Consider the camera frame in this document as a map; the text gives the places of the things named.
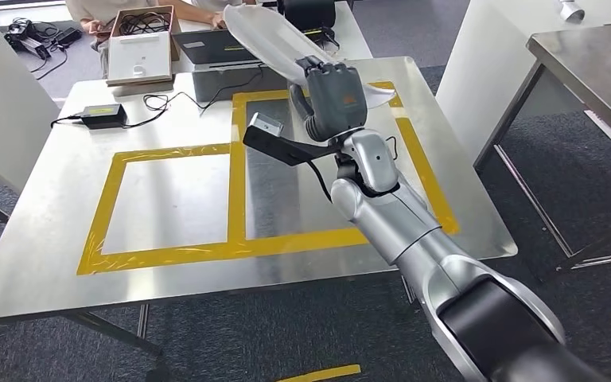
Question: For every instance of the black power adapter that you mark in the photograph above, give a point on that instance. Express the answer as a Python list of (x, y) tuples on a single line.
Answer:
[(102, 116), (67, 37)]

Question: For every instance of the white desk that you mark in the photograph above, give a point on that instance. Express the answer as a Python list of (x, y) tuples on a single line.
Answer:
[(350, 37)]

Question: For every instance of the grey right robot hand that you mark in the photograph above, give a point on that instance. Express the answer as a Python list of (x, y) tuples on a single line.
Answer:
[(337, 100)]

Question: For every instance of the silver cylinder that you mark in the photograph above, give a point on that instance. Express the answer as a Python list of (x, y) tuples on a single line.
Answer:
[(571, 10)]

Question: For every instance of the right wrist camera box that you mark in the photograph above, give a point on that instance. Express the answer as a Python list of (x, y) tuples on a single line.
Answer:
[(268, 138)]

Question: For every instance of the grey box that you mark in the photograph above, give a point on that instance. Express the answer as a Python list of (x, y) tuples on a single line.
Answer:
[(231, 84)]

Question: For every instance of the steel workbench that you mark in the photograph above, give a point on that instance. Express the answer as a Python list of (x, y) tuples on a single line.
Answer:
[(179, 200)]

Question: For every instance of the white cabinet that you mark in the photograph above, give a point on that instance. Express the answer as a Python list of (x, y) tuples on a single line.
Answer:
[(5, 105), (484, 63)]

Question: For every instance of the cardboard box with white lid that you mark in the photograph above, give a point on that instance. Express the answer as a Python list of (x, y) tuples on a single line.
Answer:
[(139, 58)]

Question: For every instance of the yellow floor tape square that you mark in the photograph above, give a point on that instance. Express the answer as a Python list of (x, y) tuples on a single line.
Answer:
[(326, 373)]

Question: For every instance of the person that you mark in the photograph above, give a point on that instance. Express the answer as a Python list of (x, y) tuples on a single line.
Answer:
[(105, 8)]

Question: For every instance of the white curved plastic part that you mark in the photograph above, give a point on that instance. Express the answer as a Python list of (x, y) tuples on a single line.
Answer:
[(268, 37)]

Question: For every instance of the black device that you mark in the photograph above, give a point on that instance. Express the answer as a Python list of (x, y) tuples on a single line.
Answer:
[(26, 42)]

